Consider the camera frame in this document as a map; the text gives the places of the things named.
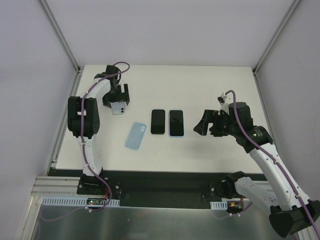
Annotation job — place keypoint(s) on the left white cable duct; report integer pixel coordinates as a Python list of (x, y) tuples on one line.
[(66, 201)]

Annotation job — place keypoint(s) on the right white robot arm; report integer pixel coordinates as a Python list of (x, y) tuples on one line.
[(289, 209)]

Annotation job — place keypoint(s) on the black phone case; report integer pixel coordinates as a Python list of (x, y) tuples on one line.
[(158, 117)]

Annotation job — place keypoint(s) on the right white cable duct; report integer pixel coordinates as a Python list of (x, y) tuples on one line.
[(225, 205)]

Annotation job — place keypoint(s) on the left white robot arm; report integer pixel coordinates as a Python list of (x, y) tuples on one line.
[(83, 121)]

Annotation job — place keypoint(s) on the light blue two-hole phone case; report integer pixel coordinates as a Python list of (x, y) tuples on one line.
[(135, 136)]

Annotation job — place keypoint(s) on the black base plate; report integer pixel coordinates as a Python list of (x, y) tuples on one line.
[(148, 189)]

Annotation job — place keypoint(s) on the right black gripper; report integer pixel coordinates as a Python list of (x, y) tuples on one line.
[(213, 122)]

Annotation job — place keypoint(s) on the white cable duct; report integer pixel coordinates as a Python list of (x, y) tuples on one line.
[(225, 205), (66, 201)]

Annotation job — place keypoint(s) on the right aluminium frame post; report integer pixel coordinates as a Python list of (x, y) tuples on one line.
[(277, 34)]

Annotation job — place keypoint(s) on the left aluminium frame post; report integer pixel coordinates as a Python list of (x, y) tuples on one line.
[(59, 34)]

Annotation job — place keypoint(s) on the gold phone with black screen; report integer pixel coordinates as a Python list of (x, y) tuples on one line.
[(176, 122)]

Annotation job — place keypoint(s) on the light blue phone face down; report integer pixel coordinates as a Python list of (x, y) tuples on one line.
[(118, 108)]

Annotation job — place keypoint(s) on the aluminium frame post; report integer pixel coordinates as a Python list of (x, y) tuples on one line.
[(59, 34), (277, 34)]

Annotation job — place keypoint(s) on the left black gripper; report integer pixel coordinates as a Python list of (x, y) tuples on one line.
[(116, 98)]

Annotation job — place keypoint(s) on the aluminium front rail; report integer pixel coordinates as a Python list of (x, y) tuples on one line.
[(55, 185)]

